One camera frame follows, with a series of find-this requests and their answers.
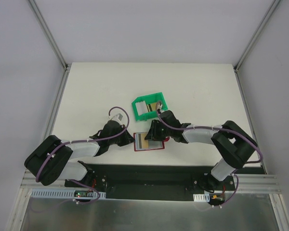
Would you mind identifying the left aluminium frame post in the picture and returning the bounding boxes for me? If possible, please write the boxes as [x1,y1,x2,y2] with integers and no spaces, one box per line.
[27,0,69,70]

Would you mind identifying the green plastic bin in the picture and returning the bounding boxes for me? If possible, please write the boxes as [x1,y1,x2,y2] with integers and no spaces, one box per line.
[131,92,168,121]

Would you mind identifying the aluminium frame post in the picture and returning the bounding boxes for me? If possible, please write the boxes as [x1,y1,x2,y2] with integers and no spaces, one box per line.
[27,0,69,70]
[234,0,282,73]

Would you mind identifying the red leather card holder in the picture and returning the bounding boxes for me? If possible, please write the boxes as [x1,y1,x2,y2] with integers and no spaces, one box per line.
[133,132,165,152]

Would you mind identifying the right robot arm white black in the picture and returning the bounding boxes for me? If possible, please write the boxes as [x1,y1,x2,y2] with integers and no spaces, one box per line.
[145,110,258,190]

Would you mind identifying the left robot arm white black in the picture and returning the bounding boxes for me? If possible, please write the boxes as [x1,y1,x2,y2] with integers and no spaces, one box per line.
[24,120,134,187]

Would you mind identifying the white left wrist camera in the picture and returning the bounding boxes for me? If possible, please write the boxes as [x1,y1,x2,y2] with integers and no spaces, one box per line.
[108,113,123,124]

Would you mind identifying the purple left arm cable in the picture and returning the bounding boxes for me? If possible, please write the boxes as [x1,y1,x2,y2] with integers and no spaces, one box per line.
[30,107,131,212]

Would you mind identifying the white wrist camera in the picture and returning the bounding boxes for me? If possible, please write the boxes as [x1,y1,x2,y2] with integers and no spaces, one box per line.
[156,101,162,114]
[108,113,123,124]

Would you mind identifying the right white cable duct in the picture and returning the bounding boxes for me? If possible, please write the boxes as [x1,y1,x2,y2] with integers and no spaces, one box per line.
[193,193,210,203]

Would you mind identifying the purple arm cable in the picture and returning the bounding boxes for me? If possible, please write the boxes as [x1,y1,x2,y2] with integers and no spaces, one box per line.
[30,107,131,212]
[155,101,264,212]

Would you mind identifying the left white cable duct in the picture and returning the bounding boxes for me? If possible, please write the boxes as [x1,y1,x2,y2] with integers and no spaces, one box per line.
[31,189,106,200]

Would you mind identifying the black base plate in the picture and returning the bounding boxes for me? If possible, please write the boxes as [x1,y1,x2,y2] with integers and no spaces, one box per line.
[64,164,234,200]

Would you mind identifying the gold card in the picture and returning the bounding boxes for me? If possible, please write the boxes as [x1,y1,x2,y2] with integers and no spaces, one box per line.
[146,103,156,112]
[135,132,149,151]

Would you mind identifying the white cable duct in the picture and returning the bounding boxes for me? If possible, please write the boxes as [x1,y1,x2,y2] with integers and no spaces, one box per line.
[193,193,210,203]
[31,189,106,200]

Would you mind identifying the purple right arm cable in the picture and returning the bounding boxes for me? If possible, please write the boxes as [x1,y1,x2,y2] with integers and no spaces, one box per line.
[155,101,264,212]

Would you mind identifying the right aluminium frame post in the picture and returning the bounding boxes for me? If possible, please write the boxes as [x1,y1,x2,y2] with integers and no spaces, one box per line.
[234,0,282,73]

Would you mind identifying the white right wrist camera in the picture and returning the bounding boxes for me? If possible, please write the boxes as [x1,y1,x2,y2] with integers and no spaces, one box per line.
[156,101,162,114]

